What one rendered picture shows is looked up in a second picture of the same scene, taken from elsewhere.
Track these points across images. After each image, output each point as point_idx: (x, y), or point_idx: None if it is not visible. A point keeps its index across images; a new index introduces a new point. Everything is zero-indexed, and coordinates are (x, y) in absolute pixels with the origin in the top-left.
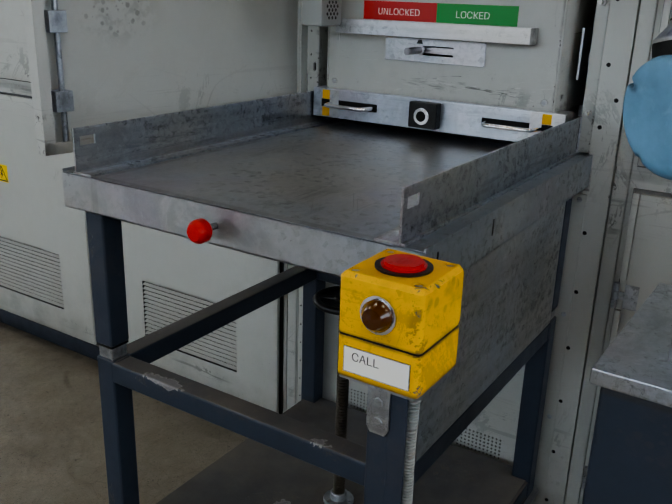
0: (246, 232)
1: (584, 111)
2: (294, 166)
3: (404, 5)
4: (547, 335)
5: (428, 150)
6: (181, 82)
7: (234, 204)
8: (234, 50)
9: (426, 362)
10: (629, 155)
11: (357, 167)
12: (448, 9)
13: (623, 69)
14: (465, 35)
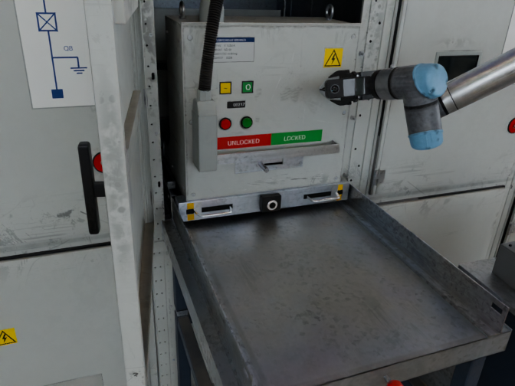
0: (408, 369)
1: (344, 174)
2: (302, 290)
3: (247, 137)
4: None
5: (296, 228)
6: (136, 254)
7: (389, 356)
8: (137, 204)
9: None
10: (364, 190)
11: (322, 269)
12: (279, 136)
13: (362, 149)
14: (301, 153)
